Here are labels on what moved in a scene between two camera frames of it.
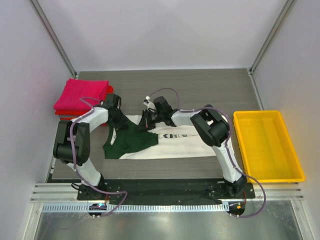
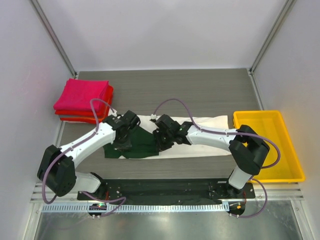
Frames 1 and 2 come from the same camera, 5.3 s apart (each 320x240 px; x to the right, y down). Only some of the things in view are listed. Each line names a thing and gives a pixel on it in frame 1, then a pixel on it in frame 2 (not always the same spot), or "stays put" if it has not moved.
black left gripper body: [119, 121] → [122, 145]
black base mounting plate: [164, 189] stays put
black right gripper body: [145, 120] → [161, 140]
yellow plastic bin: [267, 149] stays put
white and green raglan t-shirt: [133, 141] stays put
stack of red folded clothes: [110, 90] stays put
